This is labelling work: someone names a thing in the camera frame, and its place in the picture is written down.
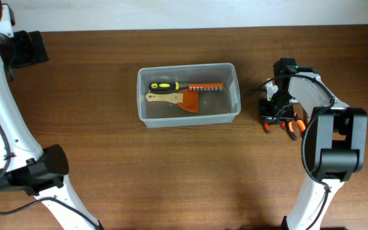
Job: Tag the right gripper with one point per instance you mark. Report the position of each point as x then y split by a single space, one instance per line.
268 117

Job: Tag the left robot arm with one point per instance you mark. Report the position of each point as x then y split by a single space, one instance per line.
40 172

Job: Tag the small red-handled cutters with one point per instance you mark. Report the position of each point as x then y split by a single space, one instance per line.
266 126

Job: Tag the orange scraper wooden handle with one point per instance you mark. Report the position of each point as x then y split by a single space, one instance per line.
185 99

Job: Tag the clear plastic container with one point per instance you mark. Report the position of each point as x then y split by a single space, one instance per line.
214 106

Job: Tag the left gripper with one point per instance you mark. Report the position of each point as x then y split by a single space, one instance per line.
30 57

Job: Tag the file with black-yellow handle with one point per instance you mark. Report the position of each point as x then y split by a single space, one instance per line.
165 86

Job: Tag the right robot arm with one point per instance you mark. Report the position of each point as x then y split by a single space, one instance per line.
333 136

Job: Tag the orange perforated bit holder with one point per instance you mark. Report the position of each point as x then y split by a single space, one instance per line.
206 87

